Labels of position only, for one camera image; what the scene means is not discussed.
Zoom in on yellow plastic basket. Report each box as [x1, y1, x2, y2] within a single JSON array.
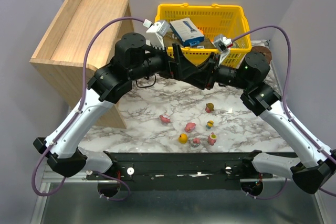
[[155, 3, 249, 65]]

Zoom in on pink flamingo toy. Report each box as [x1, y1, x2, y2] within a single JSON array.
[[159, 114, 171, 124]]

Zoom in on black mounting rail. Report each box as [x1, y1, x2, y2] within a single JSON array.
[[86, 149, 295, 191]]

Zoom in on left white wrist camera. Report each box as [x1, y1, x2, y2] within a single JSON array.
[[145, 20, 170, 49]]

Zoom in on wooden shelf unit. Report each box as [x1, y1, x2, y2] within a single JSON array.
[[29, 0, 142, 130]]

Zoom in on pink pig toy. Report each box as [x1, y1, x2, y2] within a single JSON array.
[[184, 122, 196, 133]]

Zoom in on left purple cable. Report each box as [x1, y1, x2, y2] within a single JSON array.
[[31, 16, 152, 197]]

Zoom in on grey cup brown lid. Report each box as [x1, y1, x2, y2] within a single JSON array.
[[251, 46, 272, 65]]

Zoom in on blue white razor box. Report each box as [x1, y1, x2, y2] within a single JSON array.
[[170, 18, 205, 47]]

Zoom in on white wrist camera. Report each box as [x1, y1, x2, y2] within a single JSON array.
[[145, 20, 170, 49], [213, 34, 233, 65]]

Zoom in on pink green toy figure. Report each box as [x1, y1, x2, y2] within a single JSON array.
[[207, 132, 217, 146]]

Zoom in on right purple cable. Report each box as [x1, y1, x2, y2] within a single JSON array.
[[230, 25, 336, 197]]

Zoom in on yellow blue duck toy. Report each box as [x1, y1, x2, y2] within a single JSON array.
[[206, 120, 214, 129]]

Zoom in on purple cable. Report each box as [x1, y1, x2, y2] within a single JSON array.
[[31, 16, 152, 197], [230, 25, 336, 197]]

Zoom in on brown hat duck toy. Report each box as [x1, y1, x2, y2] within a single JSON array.
[[205, 103, 214, 113]]

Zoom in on brown paper package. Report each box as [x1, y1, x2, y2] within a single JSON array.
[[163, 30, 216, 49]]

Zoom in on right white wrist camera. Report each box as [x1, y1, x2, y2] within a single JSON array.
[[213, 34, 233, 65]]

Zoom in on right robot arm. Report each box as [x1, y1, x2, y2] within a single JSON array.
[[191, 51, 335, 194]]

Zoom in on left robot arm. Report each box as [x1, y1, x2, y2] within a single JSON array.
[[34, 33, 202, 178]]

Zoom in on yellow rubber duck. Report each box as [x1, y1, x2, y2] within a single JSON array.
[[178, 133, 188, 144]]

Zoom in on small pink cupcake toy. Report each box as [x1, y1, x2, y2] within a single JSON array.
[[191, 137, 201, 147]]

